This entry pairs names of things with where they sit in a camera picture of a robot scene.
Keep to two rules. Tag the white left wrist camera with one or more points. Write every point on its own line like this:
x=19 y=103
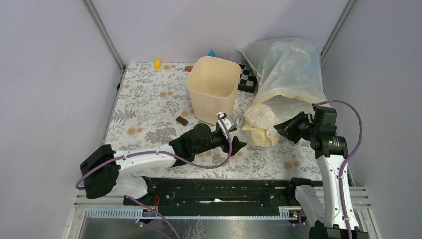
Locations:
x=226 y=122

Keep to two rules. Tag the large bag of trash bags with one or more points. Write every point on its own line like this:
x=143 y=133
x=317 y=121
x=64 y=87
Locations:
x=288 y=67

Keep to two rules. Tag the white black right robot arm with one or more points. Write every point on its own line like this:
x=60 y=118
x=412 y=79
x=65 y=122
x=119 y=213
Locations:
x=334 y=218

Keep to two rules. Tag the small brown wooden block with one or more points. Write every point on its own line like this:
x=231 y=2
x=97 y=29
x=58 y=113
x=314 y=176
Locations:
x=181 y=120

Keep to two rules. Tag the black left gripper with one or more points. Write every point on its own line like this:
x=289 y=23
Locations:
x=237 y=145

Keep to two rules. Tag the yellow toy block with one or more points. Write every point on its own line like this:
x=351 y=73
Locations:
x=158 y=64

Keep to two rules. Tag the black white checkerboard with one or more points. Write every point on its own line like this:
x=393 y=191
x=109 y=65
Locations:
x=248 y=81

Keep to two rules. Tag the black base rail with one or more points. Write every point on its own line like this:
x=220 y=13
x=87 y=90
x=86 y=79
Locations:
x=221 y=197

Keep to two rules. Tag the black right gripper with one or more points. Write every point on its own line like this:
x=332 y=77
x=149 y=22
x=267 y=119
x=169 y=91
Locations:
x=287 y=128

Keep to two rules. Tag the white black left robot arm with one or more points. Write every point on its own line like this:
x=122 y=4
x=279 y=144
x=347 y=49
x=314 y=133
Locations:
x=107 y=172

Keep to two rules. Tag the yellow translucent trash bag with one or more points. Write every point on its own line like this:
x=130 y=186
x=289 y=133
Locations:
x=261 y=118

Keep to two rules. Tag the beige plastic trash bin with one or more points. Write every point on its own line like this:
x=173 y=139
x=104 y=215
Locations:
x=212 y=85

